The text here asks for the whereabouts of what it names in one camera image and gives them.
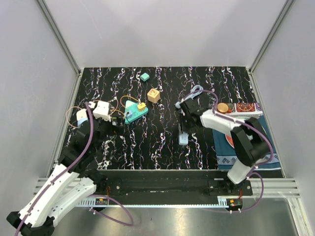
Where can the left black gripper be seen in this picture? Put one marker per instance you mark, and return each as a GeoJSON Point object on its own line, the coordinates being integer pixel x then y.
{"type": "Point", "coordinates": [115, 129]}

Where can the teal triangular power strip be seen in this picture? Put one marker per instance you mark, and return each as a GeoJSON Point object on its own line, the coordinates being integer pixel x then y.
{"type": "Point", "coordinates": [132, 106]}

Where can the red and green plate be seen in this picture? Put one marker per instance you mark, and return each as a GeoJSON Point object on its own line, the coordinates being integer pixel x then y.
{"type": "Point", "coordinates": [229, 138]}

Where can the blue cube charger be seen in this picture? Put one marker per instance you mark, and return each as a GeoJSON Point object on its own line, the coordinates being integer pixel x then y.
{"type": "Point", "coordinates": [128, 115]}

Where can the right aluminium post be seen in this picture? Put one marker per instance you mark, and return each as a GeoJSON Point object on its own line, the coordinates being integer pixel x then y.
{"type": "Point", "coordinates": [271, 34]}

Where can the orange cup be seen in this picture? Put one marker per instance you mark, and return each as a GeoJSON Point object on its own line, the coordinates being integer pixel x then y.
{"type": "Point", "coordinates": [222, 108]}

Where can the green cube charger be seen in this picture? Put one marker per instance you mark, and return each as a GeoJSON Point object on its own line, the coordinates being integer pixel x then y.
{"type": "Point", "coordinates": [144, 77]}

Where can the left aluminium post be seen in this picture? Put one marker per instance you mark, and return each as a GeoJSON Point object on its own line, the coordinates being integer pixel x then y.
{"type": "Point", "coordinates": [57, 34]}

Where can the aluminium post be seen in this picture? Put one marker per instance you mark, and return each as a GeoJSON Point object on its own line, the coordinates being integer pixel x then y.
{"type": "Point", "coordinates": [271, 34]}
{"type": "Point", "coordinates": [57, 34]}

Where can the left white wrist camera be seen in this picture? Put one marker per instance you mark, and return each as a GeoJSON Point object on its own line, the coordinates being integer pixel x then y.
{"type": "Point", "coordinates": [101, 109]}

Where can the round blue power strip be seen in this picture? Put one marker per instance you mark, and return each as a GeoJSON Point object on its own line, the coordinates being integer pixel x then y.
{"type": "Point", "coordinates": [81, 121]}

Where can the wooden cube charger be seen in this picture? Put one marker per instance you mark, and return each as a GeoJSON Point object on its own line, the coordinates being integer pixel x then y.
{"type": "Point", "coordinates": [153, 96]}

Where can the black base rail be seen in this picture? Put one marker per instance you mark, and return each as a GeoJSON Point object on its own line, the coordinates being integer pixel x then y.
{"type": "Point", "coordinates": [120, 181]}

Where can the white cube charger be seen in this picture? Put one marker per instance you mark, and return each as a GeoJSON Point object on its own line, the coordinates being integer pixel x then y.
{"type": "Point", "coordinates": [81, 114]}

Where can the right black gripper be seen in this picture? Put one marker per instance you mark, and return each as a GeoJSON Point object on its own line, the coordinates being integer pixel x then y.
{"type": "Point", "coordinates": [184, 129]}

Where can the yellow cube charger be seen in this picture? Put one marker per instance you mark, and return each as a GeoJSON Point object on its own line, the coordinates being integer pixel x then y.
{"type": "Point", "coordinates": [141, 106]}

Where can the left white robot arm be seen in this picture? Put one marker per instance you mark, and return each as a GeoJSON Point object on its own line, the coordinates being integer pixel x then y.
{"type": "Point", "coordinates": [42, 214]}

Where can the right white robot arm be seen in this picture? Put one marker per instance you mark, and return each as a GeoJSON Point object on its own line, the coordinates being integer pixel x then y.
{"type": "Point", "coordinates": [251, 144]}

